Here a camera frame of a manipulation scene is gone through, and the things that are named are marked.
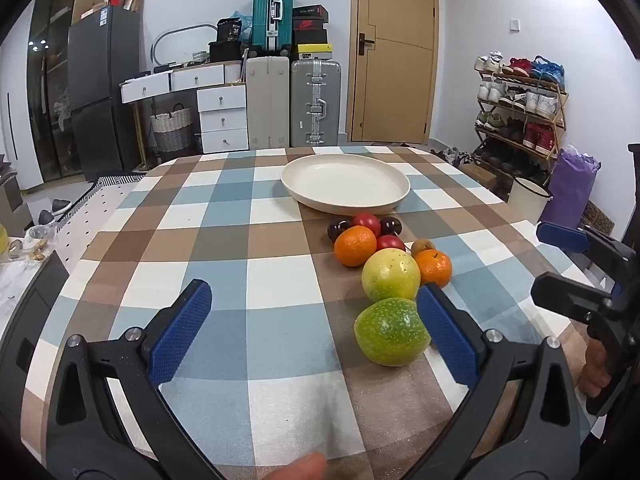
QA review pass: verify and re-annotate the dark glass cabinet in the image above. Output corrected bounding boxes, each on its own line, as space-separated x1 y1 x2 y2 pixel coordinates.
27 0 76 181

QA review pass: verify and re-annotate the pile of loose shoes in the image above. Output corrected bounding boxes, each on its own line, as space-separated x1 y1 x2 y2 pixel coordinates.
429 146 475 167

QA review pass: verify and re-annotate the yellow passion fruit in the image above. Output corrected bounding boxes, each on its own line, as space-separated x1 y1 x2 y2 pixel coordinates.
361 248 422 302

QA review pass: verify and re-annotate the person's left hand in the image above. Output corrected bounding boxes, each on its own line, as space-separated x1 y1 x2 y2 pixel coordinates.
260 452 328 480

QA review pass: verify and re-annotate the white drawer cabinet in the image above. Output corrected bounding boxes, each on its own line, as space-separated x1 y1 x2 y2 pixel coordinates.
196 85 249 154

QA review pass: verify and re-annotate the blue plastic bag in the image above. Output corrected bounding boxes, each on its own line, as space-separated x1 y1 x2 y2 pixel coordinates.
231 10 254 42

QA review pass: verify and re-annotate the wooden door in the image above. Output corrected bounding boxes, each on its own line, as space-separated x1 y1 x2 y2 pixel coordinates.
350 0 440 144

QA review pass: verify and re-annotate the cream round plate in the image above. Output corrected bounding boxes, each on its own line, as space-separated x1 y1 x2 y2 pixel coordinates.
281 154 412 215

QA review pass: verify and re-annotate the grey suitcase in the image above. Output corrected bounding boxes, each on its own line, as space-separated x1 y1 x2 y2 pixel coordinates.
291 59 342 147

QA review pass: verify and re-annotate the large orange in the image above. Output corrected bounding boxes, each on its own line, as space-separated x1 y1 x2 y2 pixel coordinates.
334 225 377 267

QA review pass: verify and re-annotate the stack of black shoe boxes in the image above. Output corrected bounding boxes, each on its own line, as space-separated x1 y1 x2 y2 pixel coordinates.
292 6 329 45

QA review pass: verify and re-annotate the purple bag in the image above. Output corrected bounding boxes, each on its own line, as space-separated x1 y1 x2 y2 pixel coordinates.
541 146 601 229

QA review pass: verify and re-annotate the green passion fruit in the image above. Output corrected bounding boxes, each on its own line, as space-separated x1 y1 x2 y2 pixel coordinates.
354 297 432 367

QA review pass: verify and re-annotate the woven basket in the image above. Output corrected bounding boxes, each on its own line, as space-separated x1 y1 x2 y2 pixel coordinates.
150 103 194 153

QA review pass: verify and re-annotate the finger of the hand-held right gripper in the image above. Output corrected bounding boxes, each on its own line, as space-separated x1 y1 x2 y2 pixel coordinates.
531 271 618 323
536 221 633 281

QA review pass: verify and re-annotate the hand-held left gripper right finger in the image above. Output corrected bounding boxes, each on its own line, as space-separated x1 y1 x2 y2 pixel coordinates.
405 284 593 480

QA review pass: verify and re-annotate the black storage box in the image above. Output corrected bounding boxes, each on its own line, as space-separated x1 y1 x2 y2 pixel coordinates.
209 41 246 63

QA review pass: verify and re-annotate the shoe rack with shoes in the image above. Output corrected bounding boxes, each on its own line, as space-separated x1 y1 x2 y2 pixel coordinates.
473 51 567 176

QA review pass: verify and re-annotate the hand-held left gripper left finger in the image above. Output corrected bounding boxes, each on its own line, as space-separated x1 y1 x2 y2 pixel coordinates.
46 279 226 480

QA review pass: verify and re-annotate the dark grey fridge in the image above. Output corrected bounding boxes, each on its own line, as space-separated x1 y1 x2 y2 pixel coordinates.
67 7 143 183

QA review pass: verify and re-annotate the oval mirror frame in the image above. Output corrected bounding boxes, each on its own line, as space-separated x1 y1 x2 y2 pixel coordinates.
150 24 217 68

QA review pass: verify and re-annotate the patterned cardboard box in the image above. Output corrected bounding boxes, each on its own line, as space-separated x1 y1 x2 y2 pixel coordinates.
581 200 614 234

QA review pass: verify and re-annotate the white dressing table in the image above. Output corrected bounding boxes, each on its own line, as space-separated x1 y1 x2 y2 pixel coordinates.
120 61 246 104

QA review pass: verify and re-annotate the checked tablecloth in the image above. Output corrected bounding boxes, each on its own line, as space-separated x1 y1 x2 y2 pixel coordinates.
20 146 616 480

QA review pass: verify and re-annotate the small orange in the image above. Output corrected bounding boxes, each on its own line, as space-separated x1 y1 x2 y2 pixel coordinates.
416 249 453 288

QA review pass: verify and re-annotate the black bag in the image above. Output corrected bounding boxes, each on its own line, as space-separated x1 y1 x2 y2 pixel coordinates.
216 17 245 43

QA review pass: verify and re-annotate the wooden shoe rack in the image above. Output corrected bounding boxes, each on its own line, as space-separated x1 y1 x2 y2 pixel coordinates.
472 67 570 181

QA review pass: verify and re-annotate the teal suitcase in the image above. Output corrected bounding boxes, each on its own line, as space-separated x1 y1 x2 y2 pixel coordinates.
251 0 295 55

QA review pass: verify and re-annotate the beige suitcase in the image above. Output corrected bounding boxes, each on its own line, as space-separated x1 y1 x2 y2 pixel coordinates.
245 56 291 151

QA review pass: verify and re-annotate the person's right hand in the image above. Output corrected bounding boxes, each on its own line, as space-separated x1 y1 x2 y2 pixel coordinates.
580 340 613 398

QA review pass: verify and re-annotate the striped mat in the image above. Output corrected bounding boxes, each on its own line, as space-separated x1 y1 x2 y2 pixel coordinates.
95 172 147 187

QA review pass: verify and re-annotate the white bucket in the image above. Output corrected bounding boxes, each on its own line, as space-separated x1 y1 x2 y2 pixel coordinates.
507 176 554 225

